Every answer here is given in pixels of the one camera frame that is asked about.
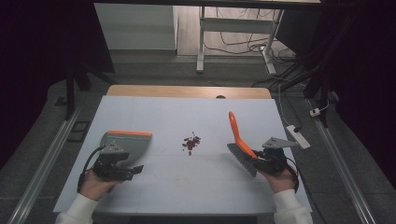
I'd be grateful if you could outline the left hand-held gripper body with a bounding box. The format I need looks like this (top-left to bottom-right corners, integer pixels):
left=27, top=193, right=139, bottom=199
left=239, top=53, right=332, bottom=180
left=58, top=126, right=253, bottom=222
left=92, top=141, right=145, bottom=182

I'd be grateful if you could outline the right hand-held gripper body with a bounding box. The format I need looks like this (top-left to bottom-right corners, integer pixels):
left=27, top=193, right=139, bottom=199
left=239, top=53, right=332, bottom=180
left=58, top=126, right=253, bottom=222
left=260, top=136, right=299, bottom=175

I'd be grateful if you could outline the orange brush with grey bristles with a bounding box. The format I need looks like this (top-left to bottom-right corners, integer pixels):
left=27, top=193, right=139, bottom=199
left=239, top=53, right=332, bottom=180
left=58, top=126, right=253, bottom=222
left=226, top=110, right=265, bottom=178

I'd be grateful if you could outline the grey dustpan with orange edge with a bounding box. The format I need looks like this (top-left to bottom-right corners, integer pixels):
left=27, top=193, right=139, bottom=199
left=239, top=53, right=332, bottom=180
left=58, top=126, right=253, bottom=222
left=99, top=130, right=153, bottom=166

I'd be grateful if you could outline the pile of red beans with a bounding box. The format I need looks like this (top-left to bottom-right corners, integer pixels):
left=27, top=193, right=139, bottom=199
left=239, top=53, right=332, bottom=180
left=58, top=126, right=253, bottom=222
left=181, top=131, right=202, bottom=157

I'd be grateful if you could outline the person's right hand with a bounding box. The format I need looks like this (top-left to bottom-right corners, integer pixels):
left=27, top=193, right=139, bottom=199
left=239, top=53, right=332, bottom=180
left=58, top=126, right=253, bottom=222
left=257, top=169, right=297, bottom=194

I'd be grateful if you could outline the person's left hand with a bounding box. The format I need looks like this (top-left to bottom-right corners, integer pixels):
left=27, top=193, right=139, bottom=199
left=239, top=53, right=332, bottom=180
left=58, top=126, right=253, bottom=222
left=78, top=169, right=123, bottom=202

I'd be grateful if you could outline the white power strip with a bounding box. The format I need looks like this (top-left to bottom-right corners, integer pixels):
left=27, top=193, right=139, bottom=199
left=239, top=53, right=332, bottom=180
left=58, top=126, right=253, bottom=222
left=286, top=124, right=312, bottom=150

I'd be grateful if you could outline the black floor plate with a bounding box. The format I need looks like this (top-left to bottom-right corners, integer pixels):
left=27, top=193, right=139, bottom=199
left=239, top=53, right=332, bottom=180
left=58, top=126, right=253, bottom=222
left=66, top=120, right=92, bottom=144

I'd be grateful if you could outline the white table mat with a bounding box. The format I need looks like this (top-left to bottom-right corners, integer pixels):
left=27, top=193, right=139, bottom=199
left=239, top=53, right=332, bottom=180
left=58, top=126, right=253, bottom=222
left=52, top=94, right=313, bottom=217

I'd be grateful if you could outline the black metal stand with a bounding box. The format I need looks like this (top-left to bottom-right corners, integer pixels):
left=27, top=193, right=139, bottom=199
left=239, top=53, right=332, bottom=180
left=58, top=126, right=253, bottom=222
left=64, top=60, right=117, bottom=121

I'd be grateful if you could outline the black tripod stand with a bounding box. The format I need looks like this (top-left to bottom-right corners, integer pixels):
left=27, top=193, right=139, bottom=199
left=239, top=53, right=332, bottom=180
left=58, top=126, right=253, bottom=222
left=274, top=13, right=358, bottom=129

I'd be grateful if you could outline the wooden table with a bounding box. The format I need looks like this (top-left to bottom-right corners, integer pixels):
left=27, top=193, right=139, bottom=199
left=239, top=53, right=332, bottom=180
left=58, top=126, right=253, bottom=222
left=106, top=84, right=273, bottom=100

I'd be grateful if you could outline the white cabinet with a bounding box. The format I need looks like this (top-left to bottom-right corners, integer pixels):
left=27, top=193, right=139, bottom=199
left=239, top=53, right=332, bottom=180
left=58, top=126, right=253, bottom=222
left=93, top=3, right=179, bottom=51

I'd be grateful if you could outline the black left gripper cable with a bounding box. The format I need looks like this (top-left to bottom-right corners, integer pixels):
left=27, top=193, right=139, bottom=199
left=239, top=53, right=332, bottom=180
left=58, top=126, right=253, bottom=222
left=77, top=145, right=106, bottom=193

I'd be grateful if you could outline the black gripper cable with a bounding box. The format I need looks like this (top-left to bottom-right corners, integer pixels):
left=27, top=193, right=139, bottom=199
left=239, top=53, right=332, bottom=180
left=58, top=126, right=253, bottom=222
left=285, top=156, right=301, bottom=193
left=77, top=145, right=106, bottom=193

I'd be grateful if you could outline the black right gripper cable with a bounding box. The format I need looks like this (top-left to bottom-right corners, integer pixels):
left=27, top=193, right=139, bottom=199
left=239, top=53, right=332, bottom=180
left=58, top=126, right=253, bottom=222
left=285, top=156, right=301, bottom=193

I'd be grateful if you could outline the aluminium rail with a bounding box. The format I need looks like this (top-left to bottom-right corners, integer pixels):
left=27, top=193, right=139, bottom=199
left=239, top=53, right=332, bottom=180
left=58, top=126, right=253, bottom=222
left=305, top=98, right=378, bottom=224
left=7, top=101, right=87, bottom=224

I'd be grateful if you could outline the tangle of black floor cables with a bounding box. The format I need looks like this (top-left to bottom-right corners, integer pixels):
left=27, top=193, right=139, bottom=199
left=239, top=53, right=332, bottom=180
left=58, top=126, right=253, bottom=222
left=204, top=7, right=298, bottom=59

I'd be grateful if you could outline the white desk frame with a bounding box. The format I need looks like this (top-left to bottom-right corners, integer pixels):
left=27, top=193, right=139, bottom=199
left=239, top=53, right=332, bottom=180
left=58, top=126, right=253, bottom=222
left=195, top=5, right=285, bottom=76

